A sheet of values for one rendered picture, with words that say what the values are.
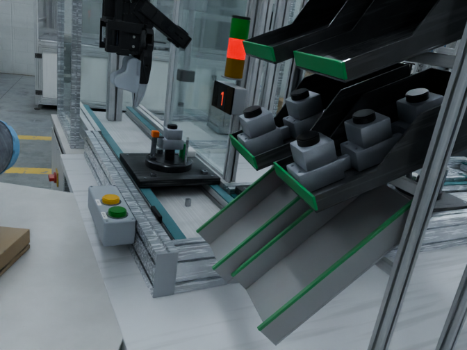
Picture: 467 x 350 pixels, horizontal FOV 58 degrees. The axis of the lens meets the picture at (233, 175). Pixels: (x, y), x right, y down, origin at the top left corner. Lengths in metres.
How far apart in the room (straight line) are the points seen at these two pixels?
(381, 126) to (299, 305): 0.26
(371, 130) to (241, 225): 0.33
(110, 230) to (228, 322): 0.32
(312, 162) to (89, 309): 0.52
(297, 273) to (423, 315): 0.44
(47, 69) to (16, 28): 2.89
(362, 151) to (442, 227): 0.81
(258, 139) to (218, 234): 0.23
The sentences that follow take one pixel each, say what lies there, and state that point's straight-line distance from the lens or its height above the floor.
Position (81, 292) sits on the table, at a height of 0.86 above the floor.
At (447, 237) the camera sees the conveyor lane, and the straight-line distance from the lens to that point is 1.41.
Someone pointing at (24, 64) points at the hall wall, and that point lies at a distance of 9.00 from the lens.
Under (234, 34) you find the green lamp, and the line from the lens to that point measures 1.15.
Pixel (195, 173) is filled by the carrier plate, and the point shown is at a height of 0.97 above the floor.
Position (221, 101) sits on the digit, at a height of 1.19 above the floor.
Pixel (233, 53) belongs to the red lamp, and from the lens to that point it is 1.15.
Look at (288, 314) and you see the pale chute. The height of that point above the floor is 1.04.
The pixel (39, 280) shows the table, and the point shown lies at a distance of 0.96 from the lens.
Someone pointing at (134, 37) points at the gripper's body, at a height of 1.35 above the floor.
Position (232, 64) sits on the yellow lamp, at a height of 1.30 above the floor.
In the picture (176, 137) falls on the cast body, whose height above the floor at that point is 1.06.
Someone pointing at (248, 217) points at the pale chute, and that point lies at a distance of 0.80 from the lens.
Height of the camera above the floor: 1.39
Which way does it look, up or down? 19 degrees down
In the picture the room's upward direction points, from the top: 8 degrees clockwise
